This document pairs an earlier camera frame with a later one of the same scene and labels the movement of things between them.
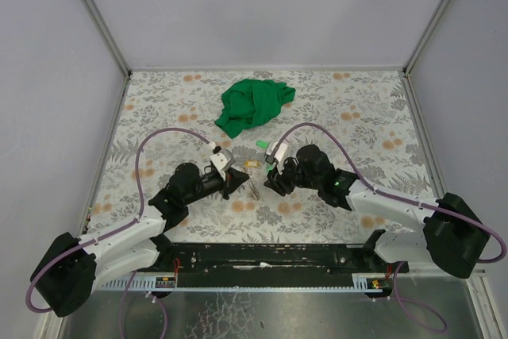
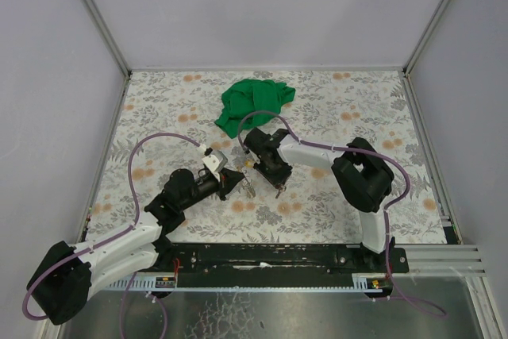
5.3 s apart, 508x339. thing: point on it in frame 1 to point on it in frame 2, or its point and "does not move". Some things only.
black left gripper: (227, 183) does not move
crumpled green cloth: (250, 103) does not move
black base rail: (273, 260) does not move
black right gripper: (283, 179) to (274, 172)
